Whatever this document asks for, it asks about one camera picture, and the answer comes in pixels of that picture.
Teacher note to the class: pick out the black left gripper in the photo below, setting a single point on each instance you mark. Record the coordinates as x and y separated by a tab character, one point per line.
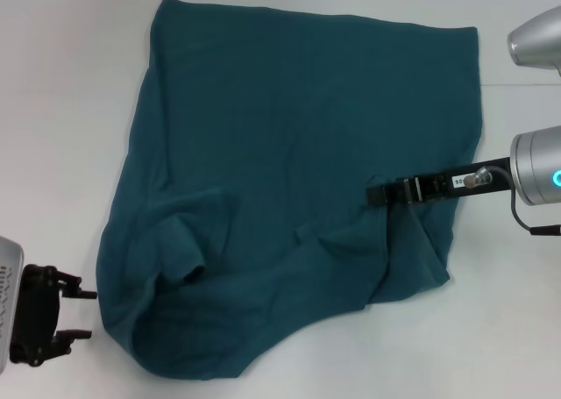
37	315

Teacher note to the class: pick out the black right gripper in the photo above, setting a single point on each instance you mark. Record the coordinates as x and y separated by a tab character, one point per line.
464	182

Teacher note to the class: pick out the blue t-shirt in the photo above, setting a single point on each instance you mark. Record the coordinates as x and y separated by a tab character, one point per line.
285	153

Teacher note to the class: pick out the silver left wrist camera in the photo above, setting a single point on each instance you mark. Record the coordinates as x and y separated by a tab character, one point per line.
9	294

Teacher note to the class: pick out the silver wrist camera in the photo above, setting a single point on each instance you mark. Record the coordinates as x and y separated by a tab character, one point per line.
537	39
9	294

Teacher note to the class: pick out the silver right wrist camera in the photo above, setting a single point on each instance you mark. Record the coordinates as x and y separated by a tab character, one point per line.
537	39

